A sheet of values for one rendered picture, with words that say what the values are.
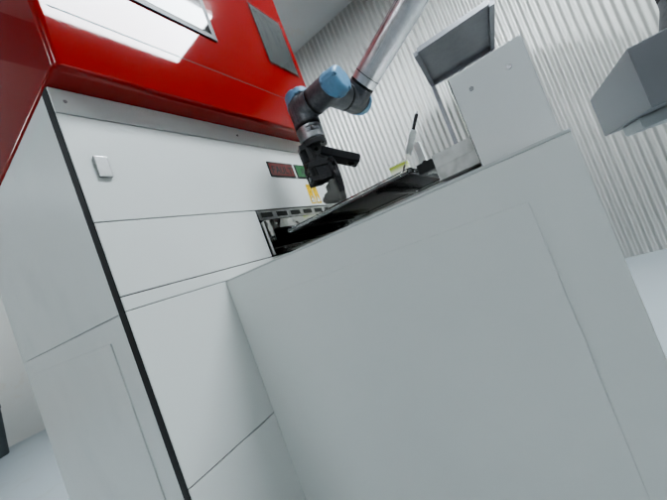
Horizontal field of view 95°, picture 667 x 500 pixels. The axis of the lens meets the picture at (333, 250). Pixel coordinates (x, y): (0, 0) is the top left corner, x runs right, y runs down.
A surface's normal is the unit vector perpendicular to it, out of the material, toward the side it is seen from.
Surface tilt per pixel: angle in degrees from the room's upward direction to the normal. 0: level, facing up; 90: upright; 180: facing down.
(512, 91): 90
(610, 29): 90
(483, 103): 90
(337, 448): 90
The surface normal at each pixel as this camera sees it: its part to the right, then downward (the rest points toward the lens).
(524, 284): -0.51, 0.16
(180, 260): 0.78, -0.32
